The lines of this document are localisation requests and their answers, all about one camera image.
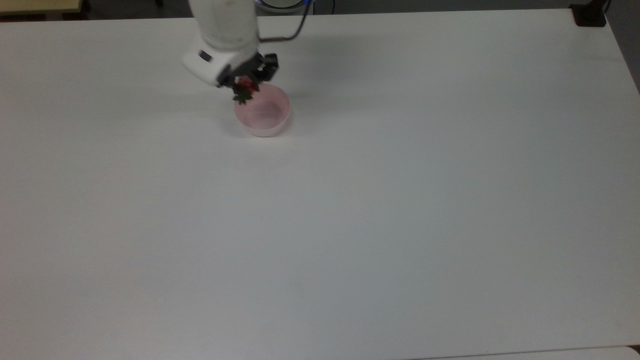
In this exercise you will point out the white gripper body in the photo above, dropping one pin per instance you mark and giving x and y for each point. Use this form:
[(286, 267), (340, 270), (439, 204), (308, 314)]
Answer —
[(210, 62)]

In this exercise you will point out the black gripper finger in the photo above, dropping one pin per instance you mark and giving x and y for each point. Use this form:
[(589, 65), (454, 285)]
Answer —
[(235, 75), (269, 67)]

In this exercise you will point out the red strawberry with green leaves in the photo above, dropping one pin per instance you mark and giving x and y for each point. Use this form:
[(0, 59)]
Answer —
[(246, 89)]

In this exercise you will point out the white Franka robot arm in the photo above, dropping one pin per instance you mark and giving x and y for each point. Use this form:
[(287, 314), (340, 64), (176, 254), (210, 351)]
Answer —
[(225, 22)]

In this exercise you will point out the pink plastic bowl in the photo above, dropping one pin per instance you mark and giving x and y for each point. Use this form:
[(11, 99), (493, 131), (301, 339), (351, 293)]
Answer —
[(267, 115)]

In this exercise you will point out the yellow wooden board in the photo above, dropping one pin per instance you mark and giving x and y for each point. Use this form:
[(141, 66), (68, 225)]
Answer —
[(37, 5)]

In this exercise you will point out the black table clamp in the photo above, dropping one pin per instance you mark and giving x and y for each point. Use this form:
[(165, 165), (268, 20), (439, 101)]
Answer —
[(589, 16)]

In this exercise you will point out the white adjoining table edge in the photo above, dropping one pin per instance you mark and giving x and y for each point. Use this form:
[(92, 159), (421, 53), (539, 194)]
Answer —
[(550, 354)]

